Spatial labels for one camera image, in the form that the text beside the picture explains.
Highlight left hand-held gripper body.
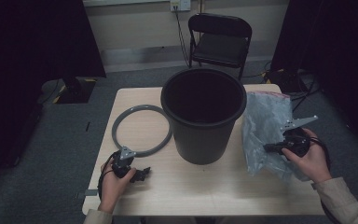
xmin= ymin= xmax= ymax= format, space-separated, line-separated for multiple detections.
xmin=111 ymin=146 xmax=138 ymax=180

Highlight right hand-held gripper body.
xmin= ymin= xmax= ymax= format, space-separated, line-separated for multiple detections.
xmin=280 ymin=115 xmax=319 ymax=158

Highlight grey plastic trash bag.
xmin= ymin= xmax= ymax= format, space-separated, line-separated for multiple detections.
xmin=241 ymin=91 xmax=311 ymax=183

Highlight black plastic trash bin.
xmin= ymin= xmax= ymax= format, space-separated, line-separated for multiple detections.
xmin=160 ymin=67 xmax=248 ymax=166

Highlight person's left hand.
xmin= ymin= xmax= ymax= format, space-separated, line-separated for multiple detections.
xmin=98 ymin=155 xmax=137 ymax=215

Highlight person's right hand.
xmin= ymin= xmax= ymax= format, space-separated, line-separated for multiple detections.
xmin=282 ymin=128 xmax=333 ymax=185

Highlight black stand base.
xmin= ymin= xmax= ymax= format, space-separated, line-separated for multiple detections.
xmin=55 ymin=77 xmax=97 ymax=105

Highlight black curtain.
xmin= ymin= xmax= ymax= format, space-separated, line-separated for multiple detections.
xmin=0 ymin=0 xmax=107 ymax=194
xmin=269 ymin=0 xmax=358 ymax=150

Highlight black folding chair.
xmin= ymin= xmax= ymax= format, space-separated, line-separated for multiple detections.
xmin=187 ymin=12 xmax=254 ymax=80

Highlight grey plastic bin ring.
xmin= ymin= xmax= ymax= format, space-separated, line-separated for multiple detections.
xmin=111 ymin=104 xmax=173 ymax=159

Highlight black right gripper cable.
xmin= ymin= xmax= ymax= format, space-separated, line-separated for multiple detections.
xmin=304 ymin=129 xmax=339 ymax=224

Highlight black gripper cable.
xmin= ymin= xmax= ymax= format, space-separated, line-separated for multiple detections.
xmin=304 ymin=129 xmax=339 ymax=224
xmin=97 ymin=152 xmax=119 ymax=200

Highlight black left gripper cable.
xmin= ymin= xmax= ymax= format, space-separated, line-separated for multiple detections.
xmin=97 ymin=152 xmax=119 ymax=200

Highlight black floor cables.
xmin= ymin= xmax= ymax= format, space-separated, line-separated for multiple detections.
xmin=287 ymin=69 xmax=324 ymax=113

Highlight black wall socket cable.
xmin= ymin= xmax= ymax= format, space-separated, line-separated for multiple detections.
xmin=173 ymin=6 xmax=191 ymax=68

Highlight white wall socket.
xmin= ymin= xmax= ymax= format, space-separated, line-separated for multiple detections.
xmin=170 ymin=0 xmax=192 ymax=13

